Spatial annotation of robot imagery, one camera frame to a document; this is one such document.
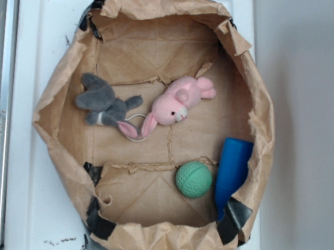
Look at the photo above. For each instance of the gray plush bunny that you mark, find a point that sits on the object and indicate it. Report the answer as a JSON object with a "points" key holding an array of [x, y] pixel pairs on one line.
{"points": [[104, 108]]}

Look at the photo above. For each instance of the brown paper bag bin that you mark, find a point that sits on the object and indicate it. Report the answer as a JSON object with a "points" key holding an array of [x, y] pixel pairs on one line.
{"points": [[124, 191]]}

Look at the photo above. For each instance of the pink plush bunny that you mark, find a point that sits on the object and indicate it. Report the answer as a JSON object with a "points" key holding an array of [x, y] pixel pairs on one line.
{"points": [[173, 105]]}

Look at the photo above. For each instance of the green dimpled ball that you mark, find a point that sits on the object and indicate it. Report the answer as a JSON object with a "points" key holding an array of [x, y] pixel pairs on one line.
{"points": [[193, 179]]}

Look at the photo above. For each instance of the blue plastic bottle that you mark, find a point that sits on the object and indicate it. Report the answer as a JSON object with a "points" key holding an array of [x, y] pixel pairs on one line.
{"points": [[232, 172]]}

